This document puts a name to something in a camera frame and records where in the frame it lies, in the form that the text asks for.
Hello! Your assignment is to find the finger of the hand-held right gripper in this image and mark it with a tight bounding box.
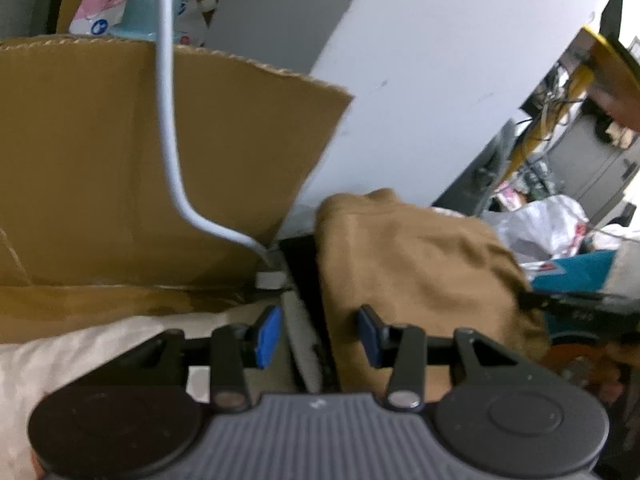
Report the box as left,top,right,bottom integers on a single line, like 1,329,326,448
517,291,587,312

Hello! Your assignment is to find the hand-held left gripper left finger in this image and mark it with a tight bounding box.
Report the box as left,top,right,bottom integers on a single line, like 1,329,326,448
115,305,282,413

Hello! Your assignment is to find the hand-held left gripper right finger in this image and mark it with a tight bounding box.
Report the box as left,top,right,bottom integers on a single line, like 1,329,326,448
356,305,541,413

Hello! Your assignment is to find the brown printed t-shirt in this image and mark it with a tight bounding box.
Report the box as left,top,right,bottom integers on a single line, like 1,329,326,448
315,188,551,406

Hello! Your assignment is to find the teal bag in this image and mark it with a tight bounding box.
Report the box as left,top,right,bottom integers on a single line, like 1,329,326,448
530,250,621,296

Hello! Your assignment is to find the white charger plug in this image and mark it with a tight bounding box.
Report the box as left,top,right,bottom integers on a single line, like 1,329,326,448
254,255,288,292

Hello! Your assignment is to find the folded black garment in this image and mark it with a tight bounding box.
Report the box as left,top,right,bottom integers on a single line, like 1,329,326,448
277,232,346,396

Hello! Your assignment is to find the white plastic bag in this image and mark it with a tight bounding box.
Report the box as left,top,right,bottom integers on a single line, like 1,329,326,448
482,195,591,263

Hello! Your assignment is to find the grey metal cabinet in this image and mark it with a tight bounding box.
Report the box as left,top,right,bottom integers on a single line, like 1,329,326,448
545,110,640,221

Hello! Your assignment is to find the white bear print bed sheet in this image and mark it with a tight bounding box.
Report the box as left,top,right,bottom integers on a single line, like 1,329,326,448
0,305,281,480

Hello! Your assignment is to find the large flattened cardboard sheet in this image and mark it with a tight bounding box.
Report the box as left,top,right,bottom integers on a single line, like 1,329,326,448
0,35,356,346

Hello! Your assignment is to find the pink white detergent pouch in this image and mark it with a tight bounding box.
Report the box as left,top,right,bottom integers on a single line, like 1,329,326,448
69,0,218,48

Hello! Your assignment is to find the yellow metal frame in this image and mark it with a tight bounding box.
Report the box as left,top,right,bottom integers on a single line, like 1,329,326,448
502,25,640,186

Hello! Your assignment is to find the white cable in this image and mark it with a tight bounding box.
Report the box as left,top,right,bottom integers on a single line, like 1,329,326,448
154,0,273,261

